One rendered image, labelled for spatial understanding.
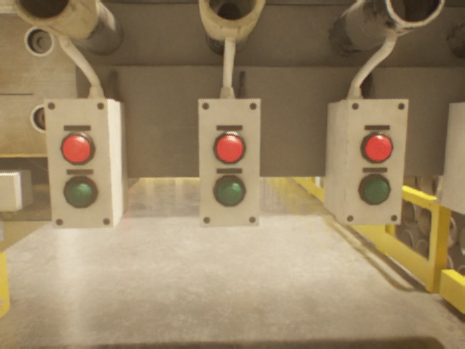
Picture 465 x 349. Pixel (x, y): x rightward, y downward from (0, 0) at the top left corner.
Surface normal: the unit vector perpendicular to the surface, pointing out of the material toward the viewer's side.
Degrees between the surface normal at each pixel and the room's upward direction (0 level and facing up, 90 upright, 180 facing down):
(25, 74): 90
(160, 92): 90
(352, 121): 90
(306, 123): 90
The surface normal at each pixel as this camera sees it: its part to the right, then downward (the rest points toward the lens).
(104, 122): 0.04, 0.15
